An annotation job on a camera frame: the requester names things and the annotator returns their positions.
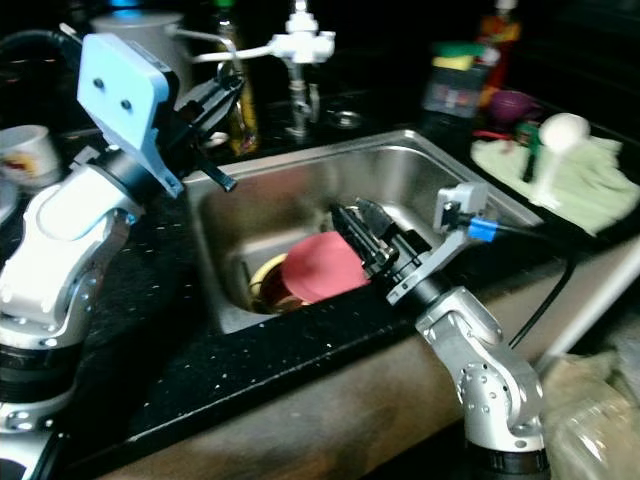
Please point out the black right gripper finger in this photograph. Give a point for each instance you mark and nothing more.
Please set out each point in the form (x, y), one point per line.
(350, 240)
(378, 226)

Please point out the pink plastic plate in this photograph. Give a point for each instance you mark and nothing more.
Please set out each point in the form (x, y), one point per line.
(320, 268)

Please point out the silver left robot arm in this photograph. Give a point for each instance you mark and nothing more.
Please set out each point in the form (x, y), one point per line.
(60, 260)

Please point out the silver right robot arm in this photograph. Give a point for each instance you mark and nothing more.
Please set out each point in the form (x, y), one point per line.
(490, 370)

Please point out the yellow oil bottle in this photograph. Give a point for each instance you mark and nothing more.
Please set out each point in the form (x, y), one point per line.
(240, 130)

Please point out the steel sink faucet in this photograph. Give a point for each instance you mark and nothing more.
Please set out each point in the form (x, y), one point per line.
(300, 100)

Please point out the stainless steel sink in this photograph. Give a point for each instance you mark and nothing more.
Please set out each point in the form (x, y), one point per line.
(290, 190)

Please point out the white power adapter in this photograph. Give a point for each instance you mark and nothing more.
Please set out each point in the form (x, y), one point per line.
(305, 42)

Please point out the yellow plate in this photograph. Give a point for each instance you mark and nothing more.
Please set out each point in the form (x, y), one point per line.
(265, 285)

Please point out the grey sponge holder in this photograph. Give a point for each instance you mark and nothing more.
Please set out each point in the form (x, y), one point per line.
(455, 90)

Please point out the white cartoon mug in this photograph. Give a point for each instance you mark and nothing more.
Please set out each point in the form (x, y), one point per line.
(25, 160)

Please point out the purple cup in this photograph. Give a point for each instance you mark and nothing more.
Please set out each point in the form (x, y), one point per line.
(515, 105)

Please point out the light green cloth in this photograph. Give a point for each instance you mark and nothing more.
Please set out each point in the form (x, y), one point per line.
(590, 185)

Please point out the white round dish brush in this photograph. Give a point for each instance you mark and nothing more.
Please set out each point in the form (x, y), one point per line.
(565, 132)

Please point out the red yellow bottle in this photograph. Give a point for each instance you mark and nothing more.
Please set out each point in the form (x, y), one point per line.
(500, 35)

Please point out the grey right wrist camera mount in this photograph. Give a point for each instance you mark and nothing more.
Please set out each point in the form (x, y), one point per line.
(460, 207)

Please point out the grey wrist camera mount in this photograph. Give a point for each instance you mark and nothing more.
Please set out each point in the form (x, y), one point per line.
(460, 207)
(125, 95)

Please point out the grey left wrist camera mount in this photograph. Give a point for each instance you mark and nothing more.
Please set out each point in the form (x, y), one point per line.
(125, 95)

